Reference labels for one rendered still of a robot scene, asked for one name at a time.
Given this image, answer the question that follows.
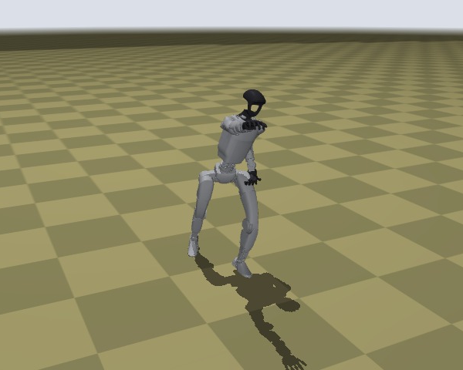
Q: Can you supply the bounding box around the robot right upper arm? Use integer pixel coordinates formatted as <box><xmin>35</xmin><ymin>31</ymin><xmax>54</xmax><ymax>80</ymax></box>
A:
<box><xmin>220</xmin><ymin>116</ymin><xmax>240</xmax><ymax>136</ymax></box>

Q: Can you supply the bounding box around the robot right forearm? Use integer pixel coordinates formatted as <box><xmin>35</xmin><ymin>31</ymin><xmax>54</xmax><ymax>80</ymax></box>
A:
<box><xmin>228</xmin><ymin>120</ymin><xmax>252</xmax><ymax>133</ymax></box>

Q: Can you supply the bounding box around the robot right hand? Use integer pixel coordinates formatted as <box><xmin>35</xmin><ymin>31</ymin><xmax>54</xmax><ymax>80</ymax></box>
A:
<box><xmin>242</xmin><ymin>119</ymin><xmax>267</xmax><ymax>130</ymax></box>

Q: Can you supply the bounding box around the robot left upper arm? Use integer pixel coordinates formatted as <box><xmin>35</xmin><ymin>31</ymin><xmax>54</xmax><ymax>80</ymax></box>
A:
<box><xmin>251</xmin><ymin>119</ymin><xmax>265</xmax><ymax>148</ymax></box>

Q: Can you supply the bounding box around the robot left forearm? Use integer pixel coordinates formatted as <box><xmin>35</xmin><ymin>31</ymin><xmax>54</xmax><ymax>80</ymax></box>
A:
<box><xmin>245</xmin><ymin>147</ymin><xmax>256</xmax><ymax>172</ymax></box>

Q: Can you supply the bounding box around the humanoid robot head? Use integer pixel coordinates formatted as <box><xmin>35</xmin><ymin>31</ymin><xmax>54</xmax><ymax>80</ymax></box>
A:
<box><xmin>237</xmin><ymin>89</ymin><xmax>266</xmax><ymax>121</ymax></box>

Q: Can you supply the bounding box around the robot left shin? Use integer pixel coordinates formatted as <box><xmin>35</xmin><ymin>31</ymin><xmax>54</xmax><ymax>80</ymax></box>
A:
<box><xmin>237</xmin><ymin>224</ymin><xmax>259</xmax><ymax>263</ymax></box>

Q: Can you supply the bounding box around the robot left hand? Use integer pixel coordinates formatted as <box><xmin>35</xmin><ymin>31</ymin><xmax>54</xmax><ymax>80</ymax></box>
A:
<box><xmin>245</xmin><ymin>169</ymin><xmax>262</xmax><ymax>186</ymax></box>

